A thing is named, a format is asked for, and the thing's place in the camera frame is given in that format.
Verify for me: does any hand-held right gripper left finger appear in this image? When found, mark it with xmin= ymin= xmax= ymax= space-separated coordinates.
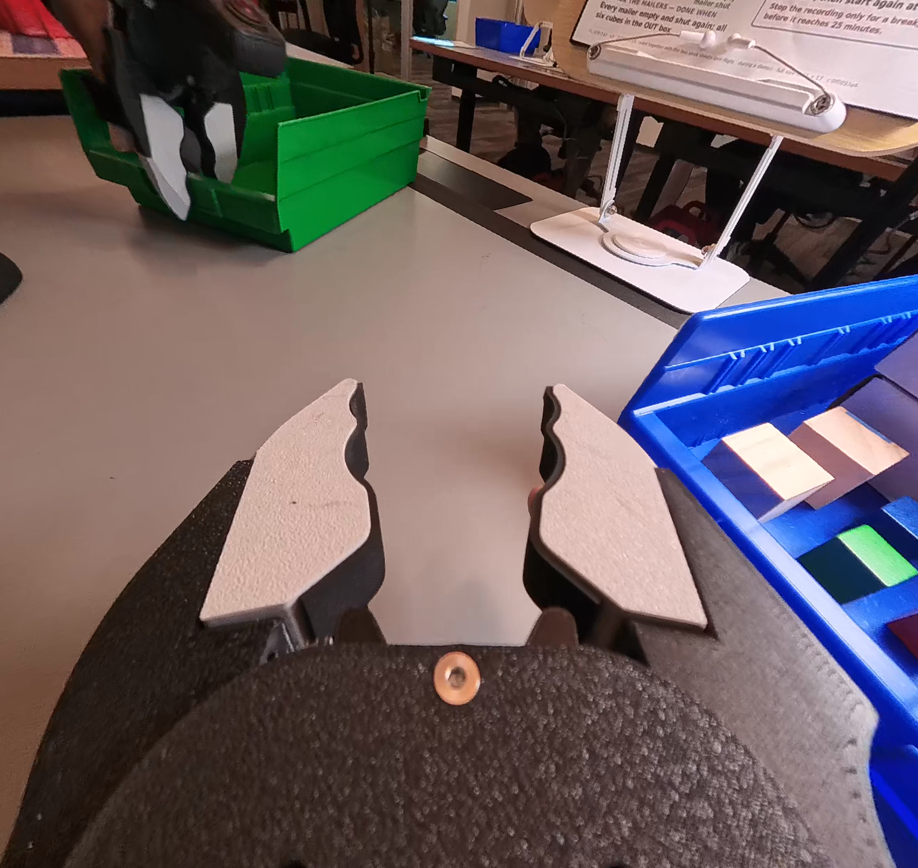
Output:
xmin=199 ymin=378 xmax=387 ymax=651

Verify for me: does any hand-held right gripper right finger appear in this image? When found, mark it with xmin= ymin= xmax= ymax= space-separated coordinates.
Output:
xmin=522 ymin=383 xmax=711 ymax=644

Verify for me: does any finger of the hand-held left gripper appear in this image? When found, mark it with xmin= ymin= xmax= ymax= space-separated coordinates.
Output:
xmin=201 ymin=101 xmax=242 ymax=185
xmin=135 ymin=94 xmax=195 ymax=222

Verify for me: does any green plastic bin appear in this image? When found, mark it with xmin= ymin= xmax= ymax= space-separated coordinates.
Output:
xmin=61 ymin=56 xmax=431 ymax=254

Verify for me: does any blue plastic bin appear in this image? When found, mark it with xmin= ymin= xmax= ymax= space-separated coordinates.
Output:
xmin=475 ymin=17 xmax=544 ymax=56
xmin=618 ymin=276 xmax=918 ymax=868

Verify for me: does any green wooden cube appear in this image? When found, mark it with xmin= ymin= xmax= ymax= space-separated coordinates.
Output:
xmin=798 ymin=524 xmax=918 ymax=605

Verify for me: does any plain wooden cube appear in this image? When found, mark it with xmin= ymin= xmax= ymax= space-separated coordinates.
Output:
xmin=701 ymin=422 xmax=836 ymax=522
xmin=789 ymin=405 xmax=910 ymax=510

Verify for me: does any wooden background table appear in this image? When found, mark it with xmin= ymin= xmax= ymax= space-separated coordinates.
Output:
xmin=409 ymin=35 xmax=918 ymax=184

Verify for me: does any white document stand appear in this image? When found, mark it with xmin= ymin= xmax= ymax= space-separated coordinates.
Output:
xmin=529 ymin=0 xmax=918 ymax=315

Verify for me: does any blue wooden cube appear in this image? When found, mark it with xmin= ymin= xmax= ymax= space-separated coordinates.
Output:
xmin=881 ymin=497 xmax=918 ymax=541

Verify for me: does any white cardboard mailer box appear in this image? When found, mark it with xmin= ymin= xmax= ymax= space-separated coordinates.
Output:
xmin=835 ymin=334 xmax=918 ymax=503

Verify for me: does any red bag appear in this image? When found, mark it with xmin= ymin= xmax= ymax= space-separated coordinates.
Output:
xmin=649 ymin=201 xmax=721 ymax=245

